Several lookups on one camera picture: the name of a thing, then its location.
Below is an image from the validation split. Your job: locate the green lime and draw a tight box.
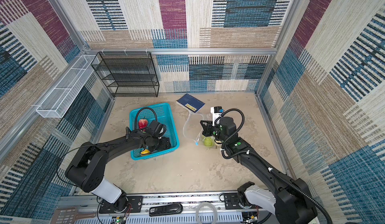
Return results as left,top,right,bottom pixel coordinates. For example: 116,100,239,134
203,137,214,147

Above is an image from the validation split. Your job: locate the clear zip top bag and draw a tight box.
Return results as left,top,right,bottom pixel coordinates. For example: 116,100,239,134
183,111,222,149

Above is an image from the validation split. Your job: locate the teal plastic basket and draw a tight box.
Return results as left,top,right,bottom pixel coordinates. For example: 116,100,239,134
129,103,179,160

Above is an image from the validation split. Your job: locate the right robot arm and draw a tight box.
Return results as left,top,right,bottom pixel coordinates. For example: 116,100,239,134
200,117,333,224

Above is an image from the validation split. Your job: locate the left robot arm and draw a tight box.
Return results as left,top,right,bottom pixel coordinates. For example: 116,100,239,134
65,120,170,213

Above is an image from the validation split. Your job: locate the small orange fruit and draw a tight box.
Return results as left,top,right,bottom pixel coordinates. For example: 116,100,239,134
140,149,151,156

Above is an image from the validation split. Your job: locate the red apple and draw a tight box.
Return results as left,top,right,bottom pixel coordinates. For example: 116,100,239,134
138,118,148,130

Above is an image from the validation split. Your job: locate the blue book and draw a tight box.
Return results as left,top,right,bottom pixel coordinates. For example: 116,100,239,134
176,94,205,113

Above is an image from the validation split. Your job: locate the black remote device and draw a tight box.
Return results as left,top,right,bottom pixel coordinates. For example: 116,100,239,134
149,203,183,217

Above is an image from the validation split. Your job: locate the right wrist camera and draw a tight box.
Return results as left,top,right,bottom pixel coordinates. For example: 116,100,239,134
211,106,224,126

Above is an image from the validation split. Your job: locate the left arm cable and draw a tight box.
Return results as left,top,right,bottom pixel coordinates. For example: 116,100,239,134
133,106,158,131

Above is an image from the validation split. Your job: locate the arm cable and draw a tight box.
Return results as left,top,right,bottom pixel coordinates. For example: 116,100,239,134
221,108,333,224
133,106,158,131

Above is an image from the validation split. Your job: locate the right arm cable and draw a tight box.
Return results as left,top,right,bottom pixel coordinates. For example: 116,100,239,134
221,108,333,224

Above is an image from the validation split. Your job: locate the black wire shelf rack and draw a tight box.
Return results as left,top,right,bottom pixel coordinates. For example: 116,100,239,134
91,52,159,97

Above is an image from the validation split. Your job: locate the clear tubing ring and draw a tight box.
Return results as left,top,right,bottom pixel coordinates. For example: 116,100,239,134
195,202,219,224

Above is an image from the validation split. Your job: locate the white mesh wall tray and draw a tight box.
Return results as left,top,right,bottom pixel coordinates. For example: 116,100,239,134
36,55,95,118

